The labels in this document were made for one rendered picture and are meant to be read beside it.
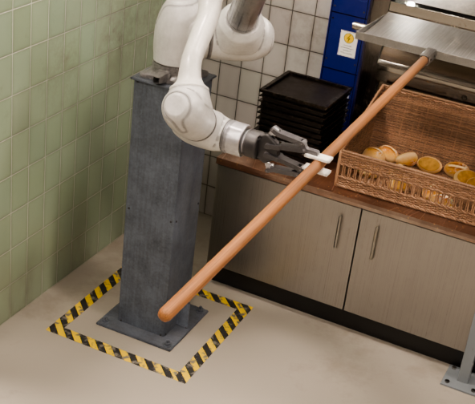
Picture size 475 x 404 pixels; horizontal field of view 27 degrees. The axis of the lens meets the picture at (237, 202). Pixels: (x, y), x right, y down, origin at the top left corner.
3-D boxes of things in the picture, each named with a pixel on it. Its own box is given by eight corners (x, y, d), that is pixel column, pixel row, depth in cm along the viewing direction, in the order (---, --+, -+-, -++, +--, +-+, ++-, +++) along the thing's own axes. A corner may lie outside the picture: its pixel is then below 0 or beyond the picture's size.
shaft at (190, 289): (168, 326, 194) (169, 313, 193) (155, 321, 195) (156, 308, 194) (427, 65, 332) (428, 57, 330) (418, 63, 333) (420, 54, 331)
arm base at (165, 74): (131, 79, 337) (132, 63, 334) (164, 62, 355) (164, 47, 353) (180, 93, 331) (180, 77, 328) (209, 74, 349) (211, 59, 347)
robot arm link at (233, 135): (233, 144, 273) (253, 151, 271) (218, 157, 266) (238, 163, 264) (237, 115, 269) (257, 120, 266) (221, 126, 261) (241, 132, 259)
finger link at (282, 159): (264, 151, 262) (262, 156, 263) (302, 170, 259) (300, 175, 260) (269, 146, 265) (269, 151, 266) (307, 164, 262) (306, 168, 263)
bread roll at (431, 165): (437, 175, 391) (440, 179, 396) (444, 159, 392) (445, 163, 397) (413, 167, 395) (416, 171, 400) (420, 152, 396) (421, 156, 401)
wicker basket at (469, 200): (369, 143, 419) (381, 81, 406) (504, 180, 400) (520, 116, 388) (330, 186, 378) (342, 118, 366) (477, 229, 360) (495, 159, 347)
